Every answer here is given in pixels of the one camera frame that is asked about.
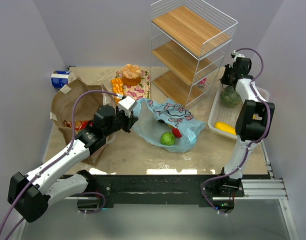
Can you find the green melon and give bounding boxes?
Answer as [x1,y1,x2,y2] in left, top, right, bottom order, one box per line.
[220,86,242,108]

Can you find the blue plastic bag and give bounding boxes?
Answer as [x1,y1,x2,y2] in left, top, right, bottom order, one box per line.
[132,98,206,153]

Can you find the green lime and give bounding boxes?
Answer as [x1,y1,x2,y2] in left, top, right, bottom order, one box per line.
[160,132,175,146]

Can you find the red snack packet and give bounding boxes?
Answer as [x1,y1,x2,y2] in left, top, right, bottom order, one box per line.
[63,120,92,132]

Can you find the red tomato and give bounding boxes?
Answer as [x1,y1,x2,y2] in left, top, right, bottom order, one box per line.
[172,127,182,138]

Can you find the brown paper grocery bag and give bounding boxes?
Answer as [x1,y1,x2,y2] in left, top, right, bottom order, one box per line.
[46,78,115,159]

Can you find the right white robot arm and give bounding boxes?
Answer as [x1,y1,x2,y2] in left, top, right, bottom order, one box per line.
[218,54,275,196]

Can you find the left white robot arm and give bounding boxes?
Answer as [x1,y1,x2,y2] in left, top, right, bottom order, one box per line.
[8,101,138,223]

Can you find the floral pattern tray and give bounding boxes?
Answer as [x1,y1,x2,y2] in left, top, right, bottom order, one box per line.
[123,70,151,100]

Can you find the white plastic fruit basket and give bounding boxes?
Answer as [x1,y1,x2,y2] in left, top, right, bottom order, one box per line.
[208,78,275,142]

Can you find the peeled orange on cup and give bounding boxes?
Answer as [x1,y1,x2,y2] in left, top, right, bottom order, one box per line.
[121,64,141,87]

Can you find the yellow banana bunch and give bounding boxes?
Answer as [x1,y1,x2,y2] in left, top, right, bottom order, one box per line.
[252,114,262,121]

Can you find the yellow mango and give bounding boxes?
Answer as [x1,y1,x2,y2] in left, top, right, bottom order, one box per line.
[214,121,236,135]

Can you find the blue white paper roll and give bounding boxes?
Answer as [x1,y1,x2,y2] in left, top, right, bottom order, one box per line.
[51,70,76,89]

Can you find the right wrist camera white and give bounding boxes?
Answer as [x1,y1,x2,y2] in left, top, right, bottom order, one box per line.
[231,50,245,61]

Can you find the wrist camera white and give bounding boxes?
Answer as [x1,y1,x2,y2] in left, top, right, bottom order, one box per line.
[231,50,245,61]
[117,96,137,118]

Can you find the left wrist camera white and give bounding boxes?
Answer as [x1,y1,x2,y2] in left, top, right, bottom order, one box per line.
[117,96,137,118]

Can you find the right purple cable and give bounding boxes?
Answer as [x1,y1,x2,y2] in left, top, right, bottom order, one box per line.
[200,47,271,216]

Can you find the purple cable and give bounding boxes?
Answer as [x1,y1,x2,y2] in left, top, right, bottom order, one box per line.
[200,47,271,216]
[0,90,125,240]

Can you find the white wire wooden shelf rack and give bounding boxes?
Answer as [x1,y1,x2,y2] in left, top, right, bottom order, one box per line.
[150,0,238,109]

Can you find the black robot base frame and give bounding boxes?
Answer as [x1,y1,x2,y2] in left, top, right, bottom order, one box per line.
[54,173,245,210]

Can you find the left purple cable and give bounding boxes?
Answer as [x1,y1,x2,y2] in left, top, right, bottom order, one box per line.
[0,90,125,240]

